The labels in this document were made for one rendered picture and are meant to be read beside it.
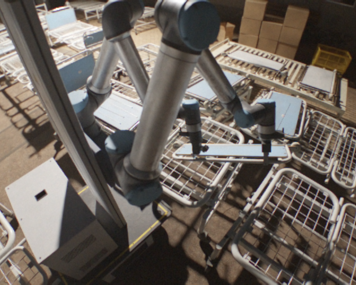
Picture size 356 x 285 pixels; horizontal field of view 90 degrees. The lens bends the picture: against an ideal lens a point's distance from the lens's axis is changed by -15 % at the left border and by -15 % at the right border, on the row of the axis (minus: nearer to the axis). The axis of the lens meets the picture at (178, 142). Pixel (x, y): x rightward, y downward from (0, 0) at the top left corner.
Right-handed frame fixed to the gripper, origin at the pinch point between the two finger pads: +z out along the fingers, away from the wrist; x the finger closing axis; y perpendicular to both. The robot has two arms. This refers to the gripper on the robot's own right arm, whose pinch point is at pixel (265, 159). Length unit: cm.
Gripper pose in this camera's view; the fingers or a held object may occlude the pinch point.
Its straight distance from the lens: 120.6
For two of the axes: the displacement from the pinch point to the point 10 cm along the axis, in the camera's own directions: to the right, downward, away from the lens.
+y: -9.2, -0.1, 3.8
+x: -3.4, 4.5, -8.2
